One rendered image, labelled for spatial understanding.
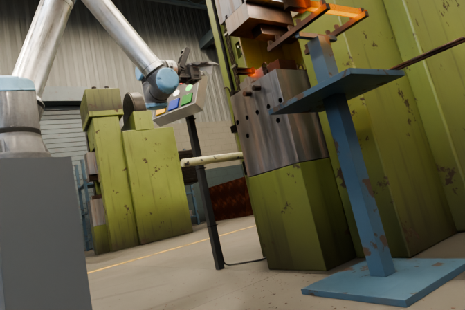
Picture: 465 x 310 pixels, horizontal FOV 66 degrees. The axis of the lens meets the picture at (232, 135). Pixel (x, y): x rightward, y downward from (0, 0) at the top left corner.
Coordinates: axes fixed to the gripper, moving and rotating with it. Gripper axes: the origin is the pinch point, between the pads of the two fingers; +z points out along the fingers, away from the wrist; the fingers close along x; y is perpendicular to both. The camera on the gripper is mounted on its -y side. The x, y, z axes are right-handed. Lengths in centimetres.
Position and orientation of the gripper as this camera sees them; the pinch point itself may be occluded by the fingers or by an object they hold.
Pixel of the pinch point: (210, 68)
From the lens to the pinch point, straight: 176.4
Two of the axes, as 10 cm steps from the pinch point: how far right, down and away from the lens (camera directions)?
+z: 8.0, -0.7, 6.0
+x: 5.6, -2.7, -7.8
